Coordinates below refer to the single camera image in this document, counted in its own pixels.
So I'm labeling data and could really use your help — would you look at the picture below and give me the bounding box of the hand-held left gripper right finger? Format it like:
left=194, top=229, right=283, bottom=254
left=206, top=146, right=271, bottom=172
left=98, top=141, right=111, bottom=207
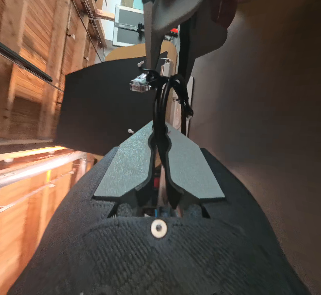
left=164, top=122, right=226, bottom=208

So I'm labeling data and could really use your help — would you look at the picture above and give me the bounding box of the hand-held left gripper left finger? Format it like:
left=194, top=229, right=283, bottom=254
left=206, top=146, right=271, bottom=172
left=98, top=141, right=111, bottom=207
left=93, top=120, right=154, bottom=198

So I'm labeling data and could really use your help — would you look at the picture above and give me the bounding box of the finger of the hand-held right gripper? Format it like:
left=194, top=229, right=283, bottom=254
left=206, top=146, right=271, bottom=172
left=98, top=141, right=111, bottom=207
left=144, top=0, right=165, bottom=72
left=179, top=12, right=228, bottom=80

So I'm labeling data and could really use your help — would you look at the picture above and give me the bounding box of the black ethernet cable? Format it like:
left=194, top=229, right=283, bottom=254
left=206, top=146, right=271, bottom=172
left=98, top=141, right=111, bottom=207
left=129, top=72, right=194, bottom=150

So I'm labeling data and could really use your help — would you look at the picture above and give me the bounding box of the white ledge bar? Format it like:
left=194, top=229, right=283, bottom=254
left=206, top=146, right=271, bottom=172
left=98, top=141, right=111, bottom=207
left=160, top=58, right=172, bottom=75

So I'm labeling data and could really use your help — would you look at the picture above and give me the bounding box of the tan wooden panel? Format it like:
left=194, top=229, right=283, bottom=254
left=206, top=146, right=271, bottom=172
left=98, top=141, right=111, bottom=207
left=105, top=42, right=178, bottom=75

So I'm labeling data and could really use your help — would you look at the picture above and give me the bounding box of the white framed grey panel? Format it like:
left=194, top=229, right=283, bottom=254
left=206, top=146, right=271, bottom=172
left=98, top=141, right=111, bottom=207
left=112, top=5, right=146, bottom=47

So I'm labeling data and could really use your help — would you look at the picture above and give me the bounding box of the black board with wooden edge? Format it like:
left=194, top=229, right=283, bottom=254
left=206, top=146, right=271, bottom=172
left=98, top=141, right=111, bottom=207
left=53, top=51, right=169, bottom=156

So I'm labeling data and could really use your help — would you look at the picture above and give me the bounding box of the silver metal pipe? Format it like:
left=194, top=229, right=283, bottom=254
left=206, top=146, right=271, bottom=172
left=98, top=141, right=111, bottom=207
left=0, top=150, right=87, bottom=188

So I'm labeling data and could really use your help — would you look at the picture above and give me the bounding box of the black metal bar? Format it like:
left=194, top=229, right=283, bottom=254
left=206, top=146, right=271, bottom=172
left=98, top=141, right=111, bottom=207
left=0, top=42, right=54, bottom=83

